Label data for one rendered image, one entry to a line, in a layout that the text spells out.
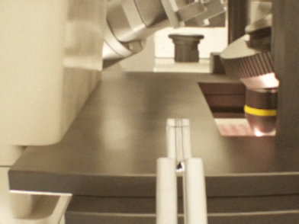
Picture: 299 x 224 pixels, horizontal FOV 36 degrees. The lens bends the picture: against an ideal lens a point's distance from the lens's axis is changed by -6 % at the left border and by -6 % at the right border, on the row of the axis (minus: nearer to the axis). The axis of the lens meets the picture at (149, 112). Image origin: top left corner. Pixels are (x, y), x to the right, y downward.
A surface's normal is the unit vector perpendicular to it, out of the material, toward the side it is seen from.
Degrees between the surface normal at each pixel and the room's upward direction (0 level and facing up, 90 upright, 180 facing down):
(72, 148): 180
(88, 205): 180
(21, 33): 90
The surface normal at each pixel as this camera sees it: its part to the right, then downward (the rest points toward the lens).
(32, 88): -0.01, 0.23
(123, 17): -0.31, 0.14
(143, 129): 0.00, -0.97
